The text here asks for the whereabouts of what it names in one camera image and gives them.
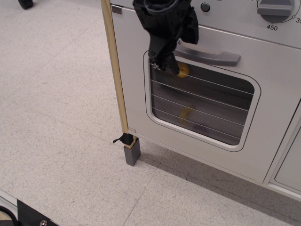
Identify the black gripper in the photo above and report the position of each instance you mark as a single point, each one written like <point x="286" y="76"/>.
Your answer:
<point x="167" y="21"/>

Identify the grey oven door handle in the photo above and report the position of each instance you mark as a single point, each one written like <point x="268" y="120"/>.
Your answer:
<point x="200" y="55"/>

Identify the white oven door with window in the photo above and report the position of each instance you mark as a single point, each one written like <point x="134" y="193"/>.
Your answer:
<point x="204" y="103"/>

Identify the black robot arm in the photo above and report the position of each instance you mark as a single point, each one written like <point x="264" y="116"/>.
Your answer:
<point x="167" y="21"/>

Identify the white toy oven cabinet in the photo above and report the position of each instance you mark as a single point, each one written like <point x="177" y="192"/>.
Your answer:
<point x="235" y="14"/>

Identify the yellow toy banana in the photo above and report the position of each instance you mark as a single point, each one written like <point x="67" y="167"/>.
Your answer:
<point x="184" y="113"/>

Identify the purple toy eggplant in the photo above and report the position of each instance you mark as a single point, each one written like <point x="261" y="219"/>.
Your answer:
<point x="202" y="130"/>

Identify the grey temperature knob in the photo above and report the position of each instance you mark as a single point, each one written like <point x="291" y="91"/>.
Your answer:
<point x="275" y="11"/>

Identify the black tape strip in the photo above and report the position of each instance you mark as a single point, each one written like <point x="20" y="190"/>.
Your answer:
<point x="126" y="139"/>

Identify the grey leg foot cap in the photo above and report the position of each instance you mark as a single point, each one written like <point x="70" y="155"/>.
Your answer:
<point x="133" y="154"/>

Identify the white side cabinet door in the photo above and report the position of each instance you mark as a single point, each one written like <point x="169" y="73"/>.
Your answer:
<point x="281" y="148"/>

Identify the yellow handled toy knife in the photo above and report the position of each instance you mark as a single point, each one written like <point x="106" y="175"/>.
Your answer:
<point x="183" y="70"/>

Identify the light wooden side post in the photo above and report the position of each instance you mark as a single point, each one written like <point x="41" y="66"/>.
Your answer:
<point x="111" y="39"/>

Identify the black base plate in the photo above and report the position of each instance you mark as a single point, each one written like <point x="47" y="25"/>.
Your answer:
<point x="27" y="216"/>

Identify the aluminium frame rail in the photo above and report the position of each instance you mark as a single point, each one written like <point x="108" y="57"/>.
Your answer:
<point x="9" y="202"/>

